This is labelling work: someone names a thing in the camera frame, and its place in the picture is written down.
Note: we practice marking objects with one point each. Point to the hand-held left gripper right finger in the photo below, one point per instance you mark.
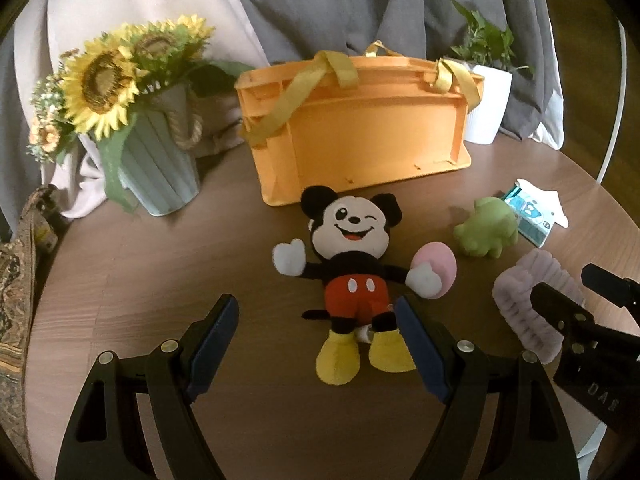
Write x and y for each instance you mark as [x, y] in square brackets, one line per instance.
[419, 345]

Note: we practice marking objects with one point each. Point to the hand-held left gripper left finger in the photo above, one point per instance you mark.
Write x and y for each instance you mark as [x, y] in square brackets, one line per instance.
[216, 344]

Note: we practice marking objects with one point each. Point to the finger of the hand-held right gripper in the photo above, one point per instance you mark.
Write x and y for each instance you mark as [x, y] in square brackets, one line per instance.
[612, 287]
[557, 312]

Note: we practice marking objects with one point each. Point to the lavender fluffy headband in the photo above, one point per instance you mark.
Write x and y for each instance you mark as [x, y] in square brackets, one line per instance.
[520, 305]

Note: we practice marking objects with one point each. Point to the pink soft ball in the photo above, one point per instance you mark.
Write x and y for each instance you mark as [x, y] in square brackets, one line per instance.
[442, 267]

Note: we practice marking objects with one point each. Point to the blue tissue pack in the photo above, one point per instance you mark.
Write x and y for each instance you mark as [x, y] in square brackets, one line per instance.
[532, 212]

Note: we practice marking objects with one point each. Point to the green plush toy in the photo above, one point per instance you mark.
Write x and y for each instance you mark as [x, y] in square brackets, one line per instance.
[487, 230]

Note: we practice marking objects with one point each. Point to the mouse plush toy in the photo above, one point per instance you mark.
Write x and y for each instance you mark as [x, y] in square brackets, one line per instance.
[350, 255]

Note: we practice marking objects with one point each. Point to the orange plastic basket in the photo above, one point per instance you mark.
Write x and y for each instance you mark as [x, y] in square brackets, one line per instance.
[370, 130]

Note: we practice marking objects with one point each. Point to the green ribbed vase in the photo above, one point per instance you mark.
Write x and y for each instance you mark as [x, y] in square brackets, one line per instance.
[155, 165]

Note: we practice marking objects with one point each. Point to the patterned cushion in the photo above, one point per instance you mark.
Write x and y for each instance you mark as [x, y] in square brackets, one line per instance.
[15, 310]

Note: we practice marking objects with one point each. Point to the potted green plant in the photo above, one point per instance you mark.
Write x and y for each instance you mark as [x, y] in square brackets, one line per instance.
[487, 100]

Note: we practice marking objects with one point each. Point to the artificial sunflower bouquet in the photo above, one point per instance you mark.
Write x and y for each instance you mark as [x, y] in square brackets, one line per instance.
[105, 80]

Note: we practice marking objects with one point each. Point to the grey curtain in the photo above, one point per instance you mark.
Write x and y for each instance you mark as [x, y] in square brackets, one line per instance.
[320, 5]

